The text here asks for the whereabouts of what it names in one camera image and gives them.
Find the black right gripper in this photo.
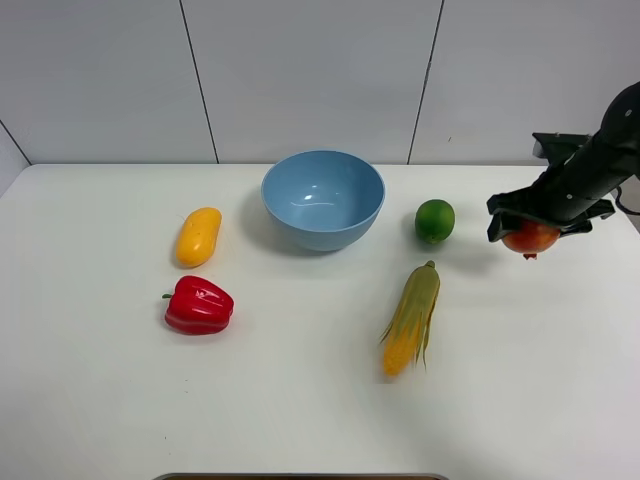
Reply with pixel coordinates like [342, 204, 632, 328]
[486, 132, 631, 243]

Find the red pomegranate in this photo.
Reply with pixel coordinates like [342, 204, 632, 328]
[502, 220, 561, 259]

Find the green lime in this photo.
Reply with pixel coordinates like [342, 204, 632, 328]
[414, 199, 455, 244]

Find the yellow mango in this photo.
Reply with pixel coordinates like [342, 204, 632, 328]
[175, 207, 222, 268]

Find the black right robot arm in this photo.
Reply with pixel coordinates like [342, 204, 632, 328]
[487, 84, 639, 242]

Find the blue plastic bowl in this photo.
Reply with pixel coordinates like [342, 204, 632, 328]
[261, 150, 386, 252]

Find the corn cob with husk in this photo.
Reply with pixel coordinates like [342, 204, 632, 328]
[381, 260, 441, 377]

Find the red bell pepper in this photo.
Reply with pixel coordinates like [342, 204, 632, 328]
[162, 275, 234, 335]

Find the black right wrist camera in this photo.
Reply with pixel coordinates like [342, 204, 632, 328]
[532, 132, 590, 165]

